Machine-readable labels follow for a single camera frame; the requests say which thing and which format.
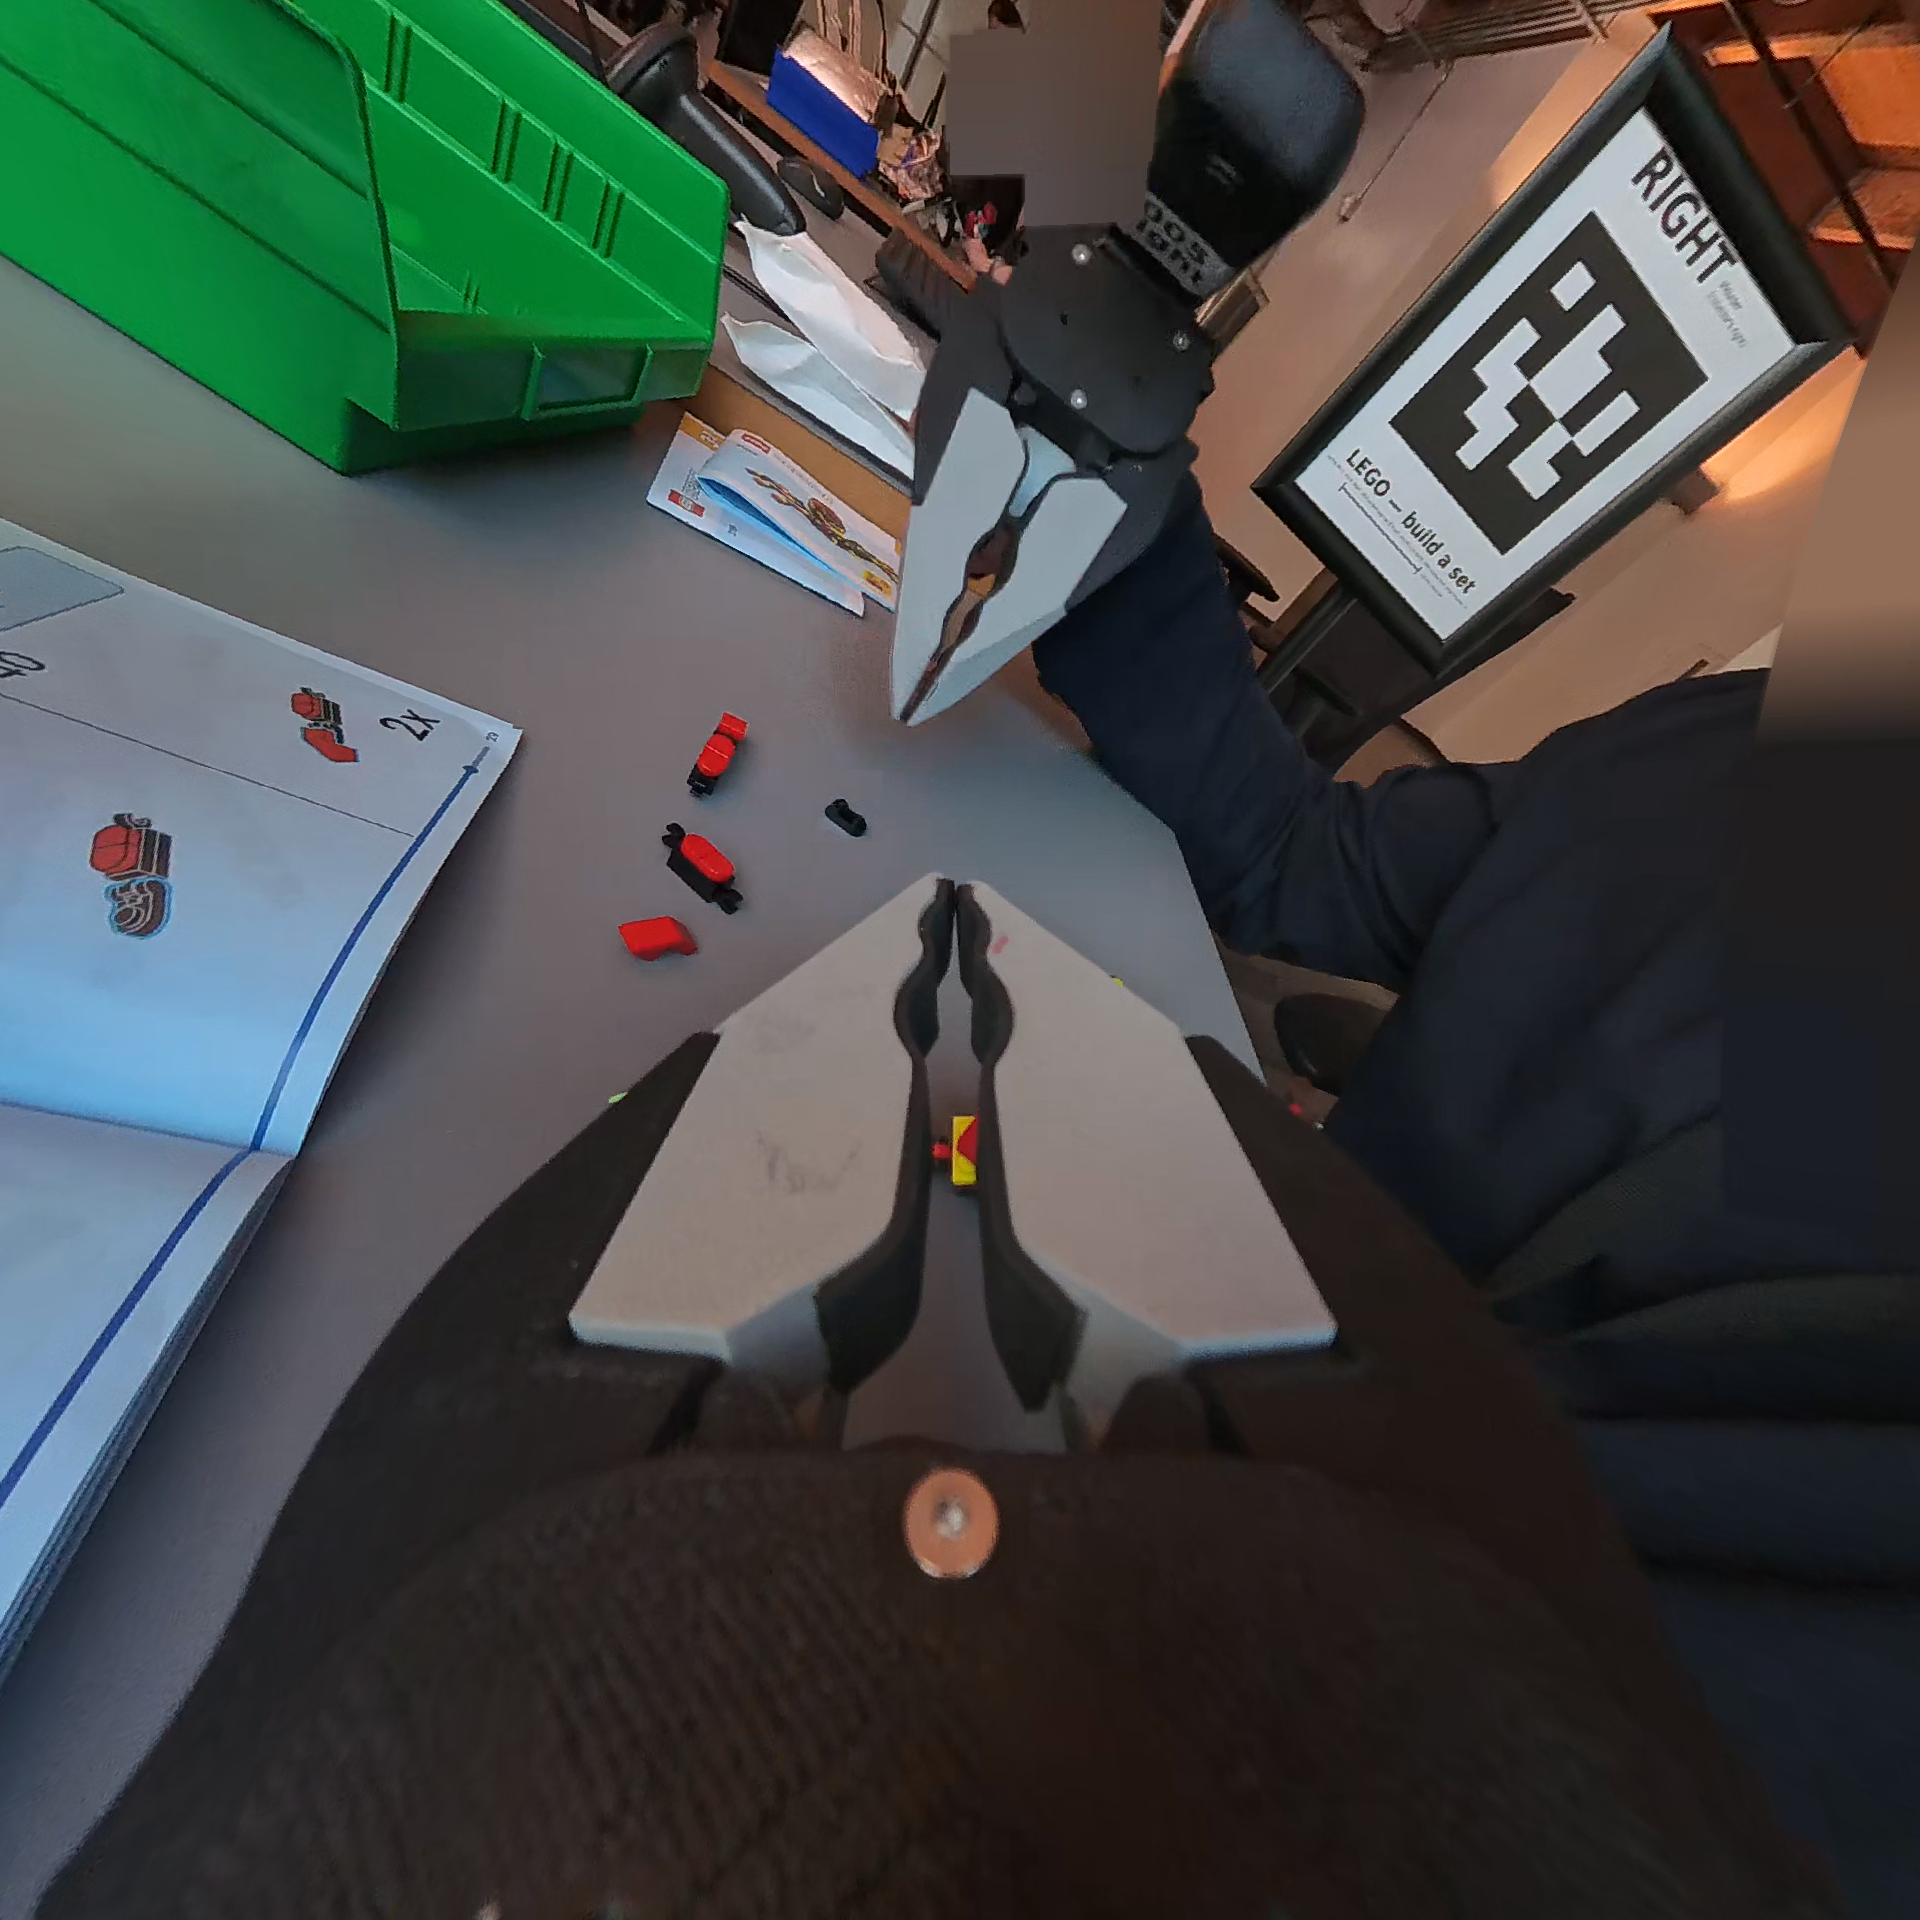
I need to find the black keyboard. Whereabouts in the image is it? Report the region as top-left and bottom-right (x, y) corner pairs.
(873, 231), (977, 324)

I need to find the metal wire rack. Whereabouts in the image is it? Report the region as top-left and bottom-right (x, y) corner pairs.
(1351, 0), (1637, 77)

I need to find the black handheld device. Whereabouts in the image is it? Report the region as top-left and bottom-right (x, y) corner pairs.
(615, 22), (812, 240)

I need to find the blue box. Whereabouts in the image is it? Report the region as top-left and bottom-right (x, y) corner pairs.
(768, 46), (888, 179)

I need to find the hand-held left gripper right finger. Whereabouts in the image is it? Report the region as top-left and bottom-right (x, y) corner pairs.
(955, 882), (1337, 1444)

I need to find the white paper bag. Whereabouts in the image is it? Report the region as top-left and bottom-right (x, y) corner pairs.
(725, 222), (935, 483)

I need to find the person's dark clothed body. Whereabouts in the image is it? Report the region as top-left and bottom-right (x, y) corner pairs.
(1319, 668), (1920, 1920)

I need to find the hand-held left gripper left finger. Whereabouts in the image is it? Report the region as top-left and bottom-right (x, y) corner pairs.
(570, 878), (963, 1453)

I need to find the small instruction booklet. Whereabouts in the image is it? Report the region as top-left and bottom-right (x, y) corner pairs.
(647, 411), (905, 618)

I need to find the black sign stand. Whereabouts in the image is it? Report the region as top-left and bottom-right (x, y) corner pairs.
(1258, 576), (1577, 767)

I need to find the large open instruction booklet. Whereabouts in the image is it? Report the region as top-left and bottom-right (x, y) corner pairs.
(0, 517), (523, 1672)

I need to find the green plastic storage bin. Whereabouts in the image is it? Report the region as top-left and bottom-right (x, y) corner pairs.
(0, 0), (732, 476)

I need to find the wooden shelf rack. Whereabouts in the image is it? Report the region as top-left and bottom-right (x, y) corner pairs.
(1651, 0), (1920, 318)

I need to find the black framed tag sign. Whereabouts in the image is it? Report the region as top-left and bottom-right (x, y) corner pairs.
(1252, 28), (1863, 677)

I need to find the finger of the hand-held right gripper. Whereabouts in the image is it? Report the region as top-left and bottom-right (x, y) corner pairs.
(915, 464), (1129, 725)
(890, 387), (1034, 730)

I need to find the person's right forearm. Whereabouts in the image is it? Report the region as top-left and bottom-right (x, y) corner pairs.
(1035, 471), (1503, 963)

